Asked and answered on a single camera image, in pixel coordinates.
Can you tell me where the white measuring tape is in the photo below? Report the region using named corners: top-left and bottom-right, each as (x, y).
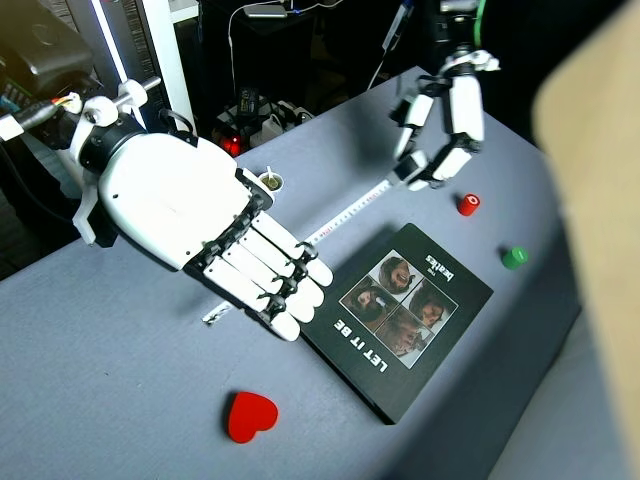
top-left (202, 151), bottom-right (430, 327)

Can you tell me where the black Let It Be album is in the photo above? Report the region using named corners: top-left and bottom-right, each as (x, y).
top-left (298, 223), bottom-right (495, 425)

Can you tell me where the red cylinder block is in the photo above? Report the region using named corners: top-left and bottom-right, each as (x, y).
top-left (456, 192), bottom-right (481, 217)

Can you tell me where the green cylinder block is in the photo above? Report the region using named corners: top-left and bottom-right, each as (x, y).
top-left (502, 245), bottom-right (530, 271)

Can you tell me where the beige board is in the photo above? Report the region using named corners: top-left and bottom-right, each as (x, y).
top-left (532, 0), bottom-right (640, 480)

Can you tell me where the white power strip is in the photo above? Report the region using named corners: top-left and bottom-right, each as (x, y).
top-left (259, 99), bottom-right (316, 140)

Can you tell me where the small bowl with green filling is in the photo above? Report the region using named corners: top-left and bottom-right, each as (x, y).
top-left (257, 166), bottom-right (285, 195)

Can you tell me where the grey flat device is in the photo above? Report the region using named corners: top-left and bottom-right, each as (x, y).
top-left (244, 3), bottom-right (290, 20)

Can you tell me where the red heart block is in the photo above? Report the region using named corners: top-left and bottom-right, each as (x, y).
top-left (227, 391), bottom-right (279, 445)

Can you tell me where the grey table cloth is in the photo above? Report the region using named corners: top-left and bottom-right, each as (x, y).
top-left (0, 64), bottom-right (586, 480)

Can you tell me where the green cable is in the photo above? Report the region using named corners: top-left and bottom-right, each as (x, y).
top-left (472, 0), bottom-right (490, 51)

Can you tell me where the thin white cable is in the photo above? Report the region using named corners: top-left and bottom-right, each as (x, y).
top-left (227, 0), bottom-right (346, 109)

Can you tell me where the white vertical post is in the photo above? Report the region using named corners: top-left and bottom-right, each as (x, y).
top-left (89, 0), bottom-right (196, 139)

